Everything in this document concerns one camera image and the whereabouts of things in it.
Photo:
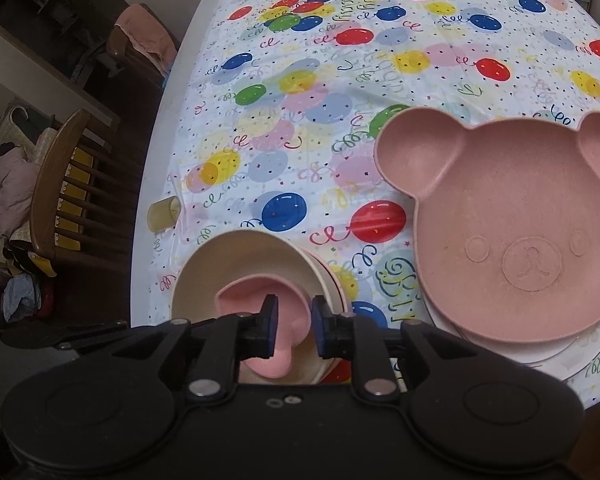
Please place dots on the cream cup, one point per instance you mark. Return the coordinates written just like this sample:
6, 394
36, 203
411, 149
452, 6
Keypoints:
162, 214

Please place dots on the small white plate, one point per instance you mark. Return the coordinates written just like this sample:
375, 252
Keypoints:
485, 346

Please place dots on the woven basket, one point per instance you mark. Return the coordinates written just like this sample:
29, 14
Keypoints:
17, 122

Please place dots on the balloon print tablecloth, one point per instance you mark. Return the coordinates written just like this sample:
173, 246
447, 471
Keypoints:
330, 110

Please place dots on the dark wooden chair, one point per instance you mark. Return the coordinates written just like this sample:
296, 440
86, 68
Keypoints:
130, 67

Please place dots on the pile of clothes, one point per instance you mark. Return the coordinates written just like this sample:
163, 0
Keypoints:
22, 285

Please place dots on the pink towel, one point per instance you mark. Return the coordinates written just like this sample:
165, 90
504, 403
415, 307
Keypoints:
147, 30

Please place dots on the pink heart-shaped dish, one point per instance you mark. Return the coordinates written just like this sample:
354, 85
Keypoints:
245, 295

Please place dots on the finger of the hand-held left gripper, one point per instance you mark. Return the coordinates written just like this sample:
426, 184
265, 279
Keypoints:
55, 336

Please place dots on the cream bowl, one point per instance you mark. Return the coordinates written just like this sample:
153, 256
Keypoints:
220, 260

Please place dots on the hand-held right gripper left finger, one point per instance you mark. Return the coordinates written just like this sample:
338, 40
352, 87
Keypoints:
270, 327

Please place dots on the pink bear-shaped plate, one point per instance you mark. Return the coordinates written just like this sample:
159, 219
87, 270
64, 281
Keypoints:
505, 200

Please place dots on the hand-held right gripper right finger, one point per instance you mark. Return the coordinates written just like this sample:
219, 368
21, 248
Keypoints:
319, 329

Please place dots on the wooden slat-back chair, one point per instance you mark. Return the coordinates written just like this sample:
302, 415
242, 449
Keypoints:
55, 170

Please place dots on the pink jacket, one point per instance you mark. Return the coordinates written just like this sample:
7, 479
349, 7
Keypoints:
12, 185

